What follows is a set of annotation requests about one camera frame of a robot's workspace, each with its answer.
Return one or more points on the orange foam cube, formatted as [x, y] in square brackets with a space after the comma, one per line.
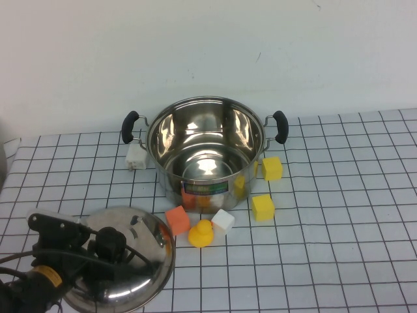
[177, 221]

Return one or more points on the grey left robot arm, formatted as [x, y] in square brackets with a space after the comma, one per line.
[19, 293]

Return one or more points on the white charger plug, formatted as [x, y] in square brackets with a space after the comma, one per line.
[137, 158]

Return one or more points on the white black-checked tablecloth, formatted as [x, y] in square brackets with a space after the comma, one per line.
[325, 228]

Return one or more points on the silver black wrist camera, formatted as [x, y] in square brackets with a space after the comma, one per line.
[55, 228]

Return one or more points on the yellow foam cube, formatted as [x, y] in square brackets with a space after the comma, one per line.
[263, 208]
[272, 169]

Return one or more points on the steel lid with black knob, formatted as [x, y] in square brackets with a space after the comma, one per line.
[146, 283]

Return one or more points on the yellow rubber duck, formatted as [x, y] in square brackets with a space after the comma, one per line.
[200, 236]

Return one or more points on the white foam cube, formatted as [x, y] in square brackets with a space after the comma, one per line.
[223, 221]

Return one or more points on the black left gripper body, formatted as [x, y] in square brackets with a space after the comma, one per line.
[88, 274]

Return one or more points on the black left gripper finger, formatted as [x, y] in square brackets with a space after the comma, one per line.
[115, 259]
[92, 249]

